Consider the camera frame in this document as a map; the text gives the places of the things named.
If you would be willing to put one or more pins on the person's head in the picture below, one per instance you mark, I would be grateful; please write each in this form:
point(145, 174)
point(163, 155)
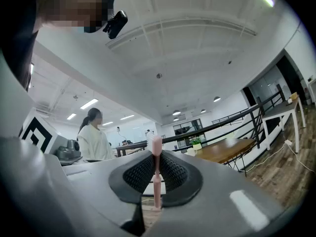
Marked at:
point(74, 6)

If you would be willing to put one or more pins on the black metal railing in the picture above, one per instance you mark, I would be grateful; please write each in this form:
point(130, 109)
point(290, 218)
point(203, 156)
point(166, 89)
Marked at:
point(256, 117)

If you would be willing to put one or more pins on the black head-worn camera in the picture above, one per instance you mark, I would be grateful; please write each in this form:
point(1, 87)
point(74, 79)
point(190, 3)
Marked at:
point(117, 23)

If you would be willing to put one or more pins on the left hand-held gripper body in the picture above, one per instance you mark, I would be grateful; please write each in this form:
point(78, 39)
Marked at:
point(37, 134)

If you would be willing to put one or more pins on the pink toothbrush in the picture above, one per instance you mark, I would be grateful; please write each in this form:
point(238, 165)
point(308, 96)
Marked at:
point(157, 191)

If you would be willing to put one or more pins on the white-legged dark-top table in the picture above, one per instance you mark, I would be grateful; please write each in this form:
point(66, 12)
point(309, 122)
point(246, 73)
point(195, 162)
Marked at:
point(281, 110)

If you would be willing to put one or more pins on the potted green plant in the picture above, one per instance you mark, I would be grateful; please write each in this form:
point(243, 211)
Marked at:
point(196, 143)

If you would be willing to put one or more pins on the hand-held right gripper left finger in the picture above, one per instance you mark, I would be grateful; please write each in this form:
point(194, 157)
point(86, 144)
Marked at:
point(86, 194)

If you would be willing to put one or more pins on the brown wooden table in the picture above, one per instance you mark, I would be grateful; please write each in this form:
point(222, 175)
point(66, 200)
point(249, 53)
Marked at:
point(222, 149)

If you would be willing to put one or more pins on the dark wooden desk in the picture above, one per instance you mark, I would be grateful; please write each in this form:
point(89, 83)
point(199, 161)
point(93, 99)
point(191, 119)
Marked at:
point(130, 147)

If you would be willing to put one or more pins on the person's dark top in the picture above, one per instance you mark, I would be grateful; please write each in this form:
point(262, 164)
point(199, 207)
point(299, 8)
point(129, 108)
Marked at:
point(17, 46)

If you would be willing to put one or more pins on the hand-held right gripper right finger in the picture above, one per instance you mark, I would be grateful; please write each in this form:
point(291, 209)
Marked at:
point(209, 194)

